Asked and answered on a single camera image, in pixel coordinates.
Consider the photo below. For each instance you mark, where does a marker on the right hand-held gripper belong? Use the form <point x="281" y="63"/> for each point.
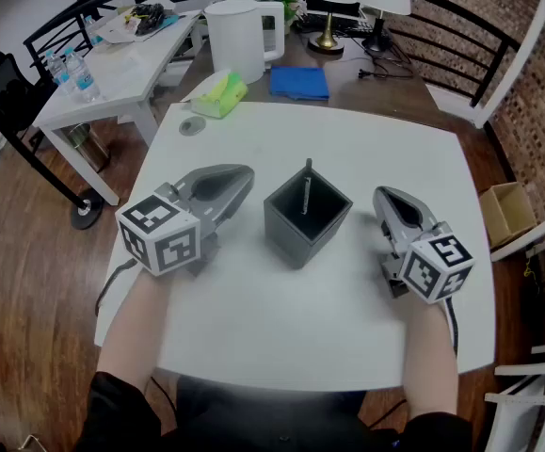
<point x="434" y="266"/>

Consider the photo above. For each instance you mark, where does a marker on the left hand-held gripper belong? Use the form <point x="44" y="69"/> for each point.
<point x="168" y="233"/>

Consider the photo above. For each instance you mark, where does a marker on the black square pen holder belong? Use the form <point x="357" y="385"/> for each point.
<point x="295" y="240"/>

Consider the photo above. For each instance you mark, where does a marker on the grey pen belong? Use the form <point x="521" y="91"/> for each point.
<point x="306" y="191"/>

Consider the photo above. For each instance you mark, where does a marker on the person's right forearm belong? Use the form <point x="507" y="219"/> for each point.
<point x="429" y="360"/>

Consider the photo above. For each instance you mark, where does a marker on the person's left forearm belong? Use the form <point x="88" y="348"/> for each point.
<point x="131" y="327"/>

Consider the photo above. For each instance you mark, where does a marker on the black round-base stand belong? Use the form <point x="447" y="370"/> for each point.
<point x="86" y="212"/>

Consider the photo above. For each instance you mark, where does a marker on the cardboard box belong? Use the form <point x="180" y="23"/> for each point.
<point x="507" y="214"/>

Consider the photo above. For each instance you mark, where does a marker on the white shelf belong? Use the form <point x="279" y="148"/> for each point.
<point x="535" y="233"/>

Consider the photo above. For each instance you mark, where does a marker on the metal trash can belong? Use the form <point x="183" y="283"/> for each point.
<point x="88" y="146"/>

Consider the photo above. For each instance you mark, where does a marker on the green tissue pack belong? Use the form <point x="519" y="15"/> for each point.
<point x="220" y="94"/>

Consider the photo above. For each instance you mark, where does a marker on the white side table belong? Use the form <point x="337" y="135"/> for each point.
<point x="121" y="78"/>

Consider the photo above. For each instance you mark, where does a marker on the white chair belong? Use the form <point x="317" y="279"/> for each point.
<point x="531" y="403"/>

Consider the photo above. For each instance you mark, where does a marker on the clear water bottle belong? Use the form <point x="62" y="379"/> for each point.
<point x="84" y="78"/>
<point x="58" y="71"/>
<point x="93" y="31"/>

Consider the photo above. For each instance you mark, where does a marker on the brown wooden table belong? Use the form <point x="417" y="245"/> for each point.
<point x="371" y="87"/>

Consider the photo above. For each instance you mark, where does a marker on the blue folded cloth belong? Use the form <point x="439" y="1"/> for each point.
<point x="299" y="83"/>

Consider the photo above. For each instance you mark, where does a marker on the white electric kettle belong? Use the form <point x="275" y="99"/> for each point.
<point x="234" y="40"/>

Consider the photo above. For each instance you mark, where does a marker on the pile of papers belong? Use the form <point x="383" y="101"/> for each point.
<point x="121" y="31"/>

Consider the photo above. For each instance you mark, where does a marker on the person's black clothing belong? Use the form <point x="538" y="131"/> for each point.
<point x="262" y="422"/>

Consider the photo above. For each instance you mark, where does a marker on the black office chair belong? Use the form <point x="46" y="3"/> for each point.
<point x="4" y="92"/>

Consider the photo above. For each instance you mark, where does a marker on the black bag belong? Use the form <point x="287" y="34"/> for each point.
<point x="149" y="17"/>

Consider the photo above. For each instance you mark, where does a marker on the black metal railing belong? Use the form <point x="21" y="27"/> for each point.
<point x="455" y="31"/>

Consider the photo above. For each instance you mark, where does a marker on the black keyboard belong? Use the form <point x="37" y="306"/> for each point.
<point x="342" y="24"/>

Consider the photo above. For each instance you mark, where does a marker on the white curved post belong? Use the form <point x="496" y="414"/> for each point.
<point x="526" y="50"/>

